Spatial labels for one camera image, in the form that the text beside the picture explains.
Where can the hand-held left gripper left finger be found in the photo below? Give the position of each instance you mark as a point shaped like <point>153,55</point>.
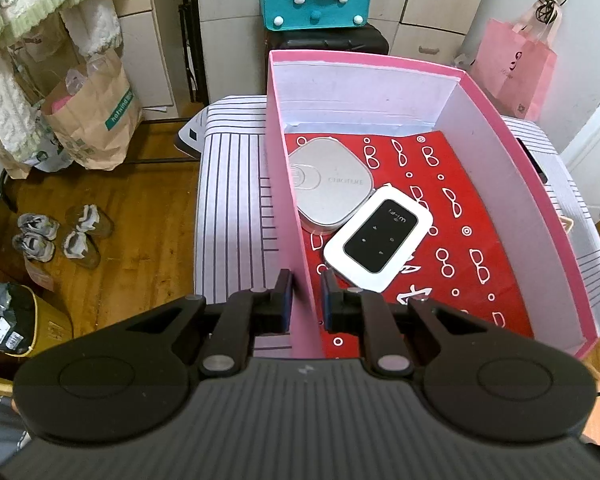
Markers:
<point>287,301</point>

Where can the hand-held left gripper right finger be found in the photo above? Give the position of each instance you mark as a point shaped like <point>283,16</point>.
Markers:
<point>327,301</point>

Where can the pink storage box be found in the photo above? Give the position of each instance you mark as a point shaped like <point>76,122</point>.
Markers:
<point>500,170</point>

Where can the white pocket router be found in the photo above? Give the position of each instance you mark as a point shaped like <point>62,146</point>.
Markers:
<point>380,230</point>

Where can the silver rounded square device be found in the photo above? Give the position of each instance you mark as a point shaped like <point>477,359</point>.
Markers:
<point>325,195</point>

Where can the red patterned paper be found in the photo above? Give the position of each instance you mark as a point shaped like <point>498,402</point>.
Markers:
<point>480,220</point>

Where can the black clothes rack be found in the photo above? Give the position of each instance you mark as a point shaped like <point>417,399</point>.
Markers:
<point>162,159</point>

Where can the brown fluffy slipper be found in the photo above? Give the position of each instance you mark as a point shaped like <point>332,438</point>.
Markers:
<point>80,247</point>

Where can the yellow trash bin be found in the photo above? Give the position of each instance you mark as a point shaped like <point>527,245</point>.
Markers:
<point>52,325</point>

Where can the brown cardboard piece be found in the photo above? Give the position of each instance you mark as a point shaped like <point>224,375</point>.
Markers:
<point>45,275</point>

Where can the black suitcase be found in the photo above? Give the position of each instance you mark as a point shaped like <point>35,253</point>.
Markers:
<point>330,42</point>

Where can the grey white sneaker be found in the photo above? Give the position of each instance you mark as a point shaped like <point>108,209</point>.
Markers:
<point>32,246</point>

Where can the brown paper bag green label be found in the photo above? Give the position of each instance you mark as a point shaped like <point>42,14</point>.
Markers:
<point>95,110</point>

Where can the beige wardrobe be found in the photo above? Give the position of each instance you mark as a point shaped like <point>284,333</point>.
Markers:
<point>230,35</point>

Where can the small white plastic item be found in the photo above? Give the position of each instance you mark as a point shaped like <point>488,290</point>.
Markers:
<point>464,60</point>

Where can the beige narrow cabinet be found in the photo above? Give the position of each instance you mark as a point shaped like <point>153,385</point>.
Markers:
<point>145,60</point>

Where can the white green plastic bag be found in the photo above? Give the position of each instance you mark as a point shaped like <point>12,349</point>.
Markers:
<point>45,152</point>

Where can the pink shopping bag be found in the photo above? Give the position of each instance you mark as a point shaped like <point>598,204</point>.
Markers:
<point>520,75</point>

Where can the clear plastic bag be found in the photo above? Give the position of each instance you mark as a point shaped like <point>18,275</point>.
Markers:
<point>82,75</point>

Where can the plain brown paper bag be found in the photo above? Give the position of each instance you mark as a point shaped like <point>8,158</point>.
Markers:
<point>10,165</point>

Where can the hanging brown paper bag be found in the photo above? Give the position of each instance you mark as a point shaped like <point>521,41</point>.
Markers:
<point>40,55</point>

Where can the fluffy white green robe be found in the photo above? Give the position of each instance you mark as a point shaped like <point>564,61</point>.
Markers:
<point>0,100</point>

